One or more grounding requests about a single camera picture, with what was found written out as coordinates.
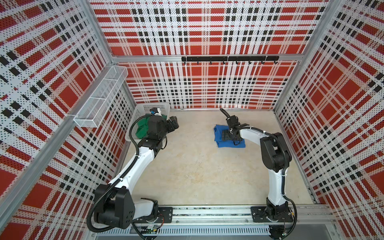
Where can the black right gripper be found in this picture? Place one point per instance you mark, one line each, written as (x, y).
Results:
(225, 135)

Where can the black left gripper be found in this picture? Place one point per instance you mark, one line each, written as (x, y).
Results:
(174, 122)

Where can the blue tank top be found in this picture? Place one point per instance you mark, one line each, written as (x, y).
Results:
(222, 143)

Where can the green tank top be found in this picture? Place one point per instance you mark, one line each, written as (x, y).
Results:
(142, 127)

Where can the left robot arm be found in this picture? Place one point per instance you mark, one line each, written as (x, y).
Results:
(114, 205)

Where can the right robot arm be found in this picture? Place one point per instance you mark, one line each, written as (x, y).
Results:
(275, 155)

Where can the black wall hook rail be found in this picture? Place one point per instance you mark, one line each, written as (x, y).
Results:
(225, 59)

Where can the white wire wall shelf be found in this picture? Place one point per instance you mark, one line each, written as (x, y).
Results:
(96, 107)

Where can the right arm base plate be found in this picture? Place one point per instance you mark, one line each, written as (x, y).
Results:
(271, 214)

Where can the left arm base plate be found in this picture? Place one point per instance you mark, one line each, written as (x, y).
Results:
(162, 215)

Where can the aluminium front rail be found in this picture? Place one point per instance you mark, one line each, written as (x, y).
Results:
(242, 215)

